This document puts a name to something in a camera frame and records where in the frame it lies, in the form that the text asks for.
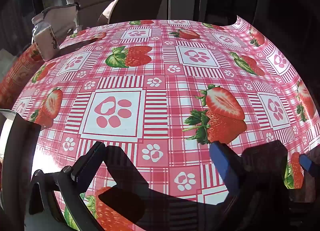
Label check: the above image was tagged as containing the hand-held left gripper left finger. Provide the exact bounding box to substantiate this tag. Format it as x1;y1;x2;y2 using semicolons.
25;141;106;231

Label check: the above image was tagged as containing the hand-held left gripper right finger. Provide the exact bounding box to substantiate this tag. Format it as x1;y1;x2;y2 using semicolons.
209;141;296;231

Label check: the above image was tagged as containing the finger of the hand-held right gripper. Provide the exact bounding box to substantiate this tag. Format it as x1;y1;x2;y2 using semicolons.
299;153;320;196

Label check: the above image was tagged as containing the black tray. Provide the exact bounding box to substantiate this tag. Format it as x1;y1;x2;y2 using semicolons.
0;108;42;231

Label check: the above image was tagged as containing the strawberry printed tablecloth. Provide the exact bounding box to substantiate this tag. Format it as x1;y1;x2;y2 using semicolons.
0;19;320;231

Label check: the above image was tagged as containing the plastic bottle with white label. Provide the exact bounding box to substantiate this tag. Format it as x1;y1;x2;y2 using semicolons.
31;14;61;62

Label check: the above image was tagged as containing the white bag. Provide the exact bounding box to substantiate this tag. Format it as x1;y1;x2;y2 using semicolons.
41;2;81;39

